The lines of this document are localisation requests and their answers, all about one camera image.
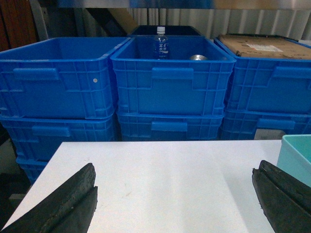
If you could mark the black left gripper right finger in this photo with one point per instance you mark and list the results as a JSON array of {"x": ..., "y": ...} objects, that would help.
[{"x": 285, "y": 201}]

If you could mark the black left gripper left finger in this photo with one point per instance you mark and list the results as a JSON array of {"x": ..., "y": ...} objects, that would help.
[{"x": 68, "y": 209}]

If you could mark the teal plastic bin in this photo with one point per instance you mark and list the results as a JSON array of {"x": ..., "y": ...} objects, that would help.
[{"x": 295, "y": 157}]

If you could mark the blue crate bottom left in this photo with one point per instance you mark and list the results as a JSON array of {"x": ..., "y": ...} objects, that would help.
[{"x": 31, "y": 168}]

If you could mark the blue crate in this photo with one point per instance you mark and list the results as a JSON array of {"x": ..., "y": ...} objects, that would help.
[
  {"x": 155, "y": 127},
  {"x": 31, "y": 168},
  {"x": 268, "y": 84},
  {"x": 38, "y": 139},
  {"x": 64, "y": 77},
  {"x": 242, "y": 125},
  {"x": 174, "y": 86}
]

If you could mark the blue crate lower left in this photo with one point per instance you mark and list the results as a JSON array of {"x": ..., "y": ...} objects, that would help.
[{"x": 38, "y": 139}]

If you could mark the blue crate lower right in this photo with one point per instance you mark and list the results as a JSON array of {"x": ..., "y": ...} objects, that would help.
[{"x": 242, "y": 125}]

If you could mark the blue crate lower middle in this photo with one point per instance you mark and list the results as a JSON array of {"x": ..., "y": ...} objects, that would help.
[{"x": 155, "y": 127}]

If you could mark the blue crate top right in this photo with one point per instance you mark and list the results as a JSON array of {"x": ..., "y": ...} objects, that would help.
[{"x": 268, "y": 84}]

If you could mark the blue crate top left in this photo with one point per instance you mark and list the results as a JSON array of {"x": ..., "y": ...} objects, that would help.
[{"x": 64, "y": 77}]

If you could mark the blue crate top middle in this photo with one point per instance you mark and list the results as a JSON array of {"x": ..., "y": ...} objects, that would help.
[{"x": 174, "y": 86}]

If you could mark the brown cardboard sheet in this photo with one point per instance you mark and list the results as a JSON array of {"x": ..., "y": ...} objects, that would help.
[{"x": 264, "y": 47}]

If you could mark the silver metal can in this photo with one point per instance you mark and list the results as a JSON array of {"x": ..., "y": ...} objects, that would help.
[{"x": 198, "y": 57}]

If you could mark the clear water bottle blue label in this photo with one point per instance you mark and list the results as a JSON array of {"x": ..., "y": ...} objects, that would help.
[{"x": 160, "y": 44}]

